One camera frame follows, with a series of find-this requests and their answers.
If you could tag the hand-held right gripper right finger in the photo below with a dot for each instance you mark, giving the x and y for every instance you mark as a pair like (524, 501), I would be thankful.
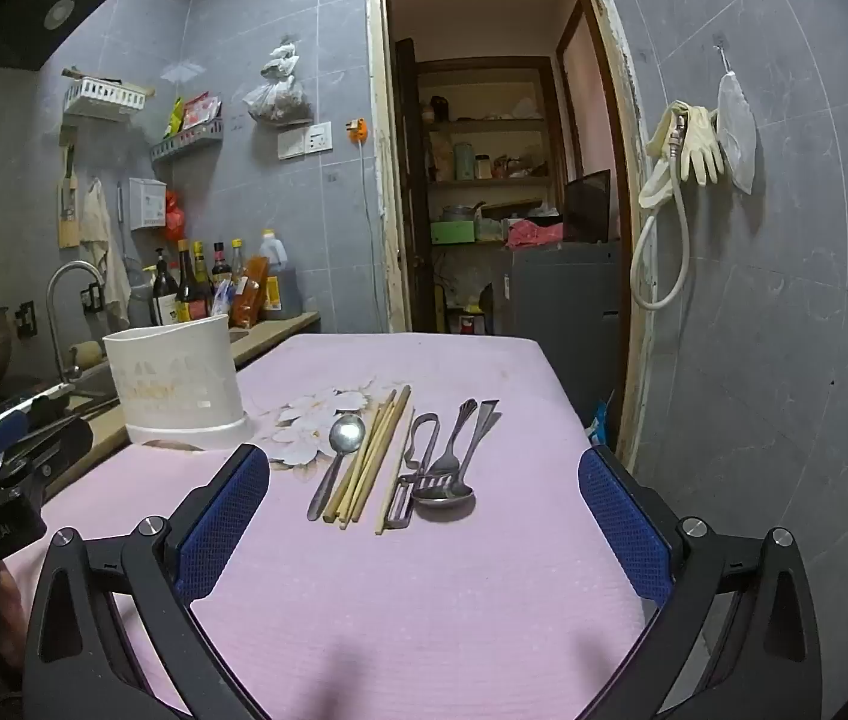
(623, 525)

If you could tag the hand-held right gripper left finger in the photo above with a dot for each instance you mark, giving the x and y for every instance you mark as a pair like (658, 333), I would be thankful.
(225, 525)

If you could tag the white plastic utensil holder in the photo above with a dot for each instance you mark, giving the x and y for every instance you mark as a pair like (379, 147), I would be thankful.
(169, 382)

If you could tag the small metal spoon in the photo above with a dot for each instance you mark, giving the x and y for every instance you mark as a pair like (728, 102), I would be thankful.
(347, 433)

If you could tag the large metal spoon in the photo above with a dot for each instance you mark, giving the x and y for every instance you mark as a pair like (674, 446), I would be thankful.
(443, 497)

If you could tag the metal fork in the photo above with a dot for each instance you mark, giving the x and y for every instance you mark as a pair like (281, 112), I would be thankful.
(454, 439)

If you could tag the metal faucet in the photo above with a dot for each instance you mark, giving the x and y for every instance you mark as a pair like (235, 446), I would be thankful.
(55, 315)

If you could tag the dark pump bottle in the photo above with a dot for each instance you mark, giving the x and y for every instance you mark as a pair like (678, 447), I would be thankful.
(163, 300)

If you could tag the pink floral tablecloth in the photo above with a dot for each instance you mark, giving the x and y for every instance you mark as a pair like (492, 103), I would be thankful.
(409, 600)

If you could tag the dark sauce bottle yellow label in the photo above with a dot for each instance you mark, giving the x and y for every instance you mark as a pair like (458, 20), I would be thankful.
(185, 292)

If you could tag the hanging beige towel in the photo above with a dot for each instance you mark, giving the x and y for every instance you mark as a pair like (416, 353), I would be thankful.
(103, 240)

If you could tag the dark sauce bottle yellow cap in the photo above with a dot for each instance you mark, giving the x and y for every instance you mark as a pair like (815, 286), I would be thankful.
(202, 285)

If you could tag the blue white plastic bag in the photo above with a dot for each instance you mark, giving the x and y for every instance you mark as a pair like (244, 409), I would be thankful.
(223, 298)

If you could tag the orange food bag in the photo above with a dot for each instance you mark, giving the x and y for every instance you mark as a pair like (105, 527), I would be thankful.
(250, 289)

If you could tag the wooden cutting board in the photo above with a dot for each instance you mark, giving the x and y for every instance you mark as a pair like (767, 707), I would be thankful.
(68, 202)

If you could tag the dark sauce bottle red label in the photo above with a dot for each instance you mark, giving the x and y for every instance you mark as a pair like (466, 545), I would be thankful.
(221, 261)

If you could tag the large oil jug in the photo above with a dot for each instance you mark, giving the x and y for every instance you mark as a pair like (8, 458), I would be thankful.
(283, 277)

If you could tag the red plastic bag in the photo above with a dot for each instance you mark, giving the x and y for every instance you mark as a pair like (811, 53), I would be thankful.
(175, 216)

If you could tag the clear bottle yellow cap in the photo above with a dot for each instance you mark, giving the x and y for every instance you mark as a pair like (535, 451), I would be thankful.
(238, 259)

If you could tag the pink cloth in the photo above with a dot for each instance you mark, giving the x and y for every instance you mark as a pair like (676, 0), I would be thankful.
(536, 234)

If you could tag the black monitor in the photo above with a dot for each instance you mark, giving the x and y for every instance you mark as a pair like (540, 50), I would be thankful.
(587, 206)

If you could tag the green basin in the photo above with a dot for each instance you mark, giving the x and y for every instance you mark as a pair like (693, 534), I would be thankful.
(452, 232)

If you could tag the green snack packet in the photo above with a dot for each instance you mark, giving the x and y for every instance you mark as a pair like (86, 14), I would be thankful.
(176, 118)

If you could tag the wooden storage shelf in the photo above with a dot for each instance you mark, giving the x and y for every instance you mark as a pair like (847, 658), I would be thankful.
(488, 182)

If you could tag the red snack packet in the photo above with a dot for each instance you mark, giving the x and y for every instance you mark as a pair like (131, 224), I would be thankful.
(201, 109)

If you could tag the cream rubber gloves pair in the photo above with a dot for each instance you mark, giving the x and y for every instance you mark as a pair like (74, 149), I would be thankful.
(698, 142)

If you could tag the green canister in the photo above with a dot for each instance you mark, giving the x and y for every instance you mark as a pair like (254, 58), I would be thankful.
(463, 162)

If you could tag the hanging clear plastic bag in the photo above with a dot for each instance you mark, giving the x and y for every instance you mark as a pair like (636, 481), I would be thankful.
(278, 101)

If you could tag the black wall socket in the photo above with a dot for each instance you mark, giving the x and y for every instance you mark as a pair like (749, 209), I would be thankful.
(93, 296)

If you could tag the white wall box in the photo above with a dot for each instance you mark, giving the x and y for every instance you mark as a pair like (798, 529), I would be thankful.
(146, 202)

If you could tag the grey wall shelf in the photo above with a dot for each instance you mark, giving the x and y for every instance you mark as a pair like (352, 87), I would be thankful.
(191, 139)

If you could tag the white wall basket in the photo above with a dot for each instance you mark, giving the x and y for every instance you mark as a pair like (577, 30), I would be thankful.
(105, 95)

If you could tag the wooden door frame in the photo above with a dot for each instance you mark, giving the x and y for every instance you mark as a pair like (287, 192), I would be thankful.
(377, 165)

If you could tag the white wall switch panel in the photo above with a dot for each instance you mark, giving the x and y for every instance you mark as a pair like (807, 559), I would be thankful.
(304, 141)

